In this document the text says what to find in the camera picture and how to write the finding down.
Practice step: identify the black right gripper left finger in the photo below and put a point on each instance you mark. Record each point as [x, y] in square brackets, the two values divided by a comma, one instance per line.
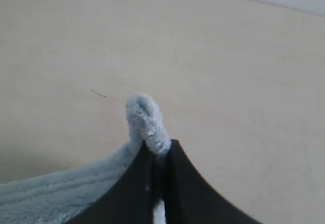
[131, 199]

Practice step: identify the light blue fleece towel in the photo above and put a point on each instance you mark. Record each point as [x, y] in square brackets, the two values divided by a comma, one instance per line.
[57, 197]

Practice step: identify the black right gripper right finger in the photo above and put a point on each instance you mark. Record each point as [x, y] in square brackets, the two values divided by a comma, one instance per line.
[189, 198]

